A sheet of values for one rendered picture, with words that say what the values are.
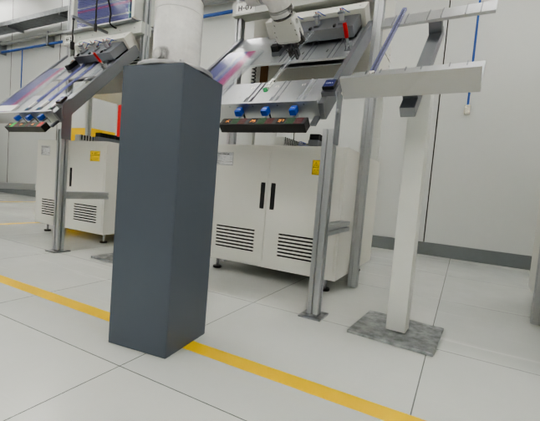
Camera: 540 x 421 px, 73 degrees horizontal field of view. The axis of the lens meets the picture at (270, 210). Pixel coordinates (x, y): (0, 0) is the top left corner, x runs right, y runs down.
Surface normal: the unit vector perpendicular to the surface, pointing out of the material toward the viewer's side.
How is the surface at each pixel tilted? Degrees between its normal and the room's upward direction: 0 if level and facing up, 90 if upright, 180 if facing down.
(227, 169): 90
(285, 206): 90
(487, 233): 90
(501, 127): 90
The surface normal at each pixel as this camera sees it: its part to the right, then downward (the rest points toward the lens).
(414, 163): -0.52, 0.01
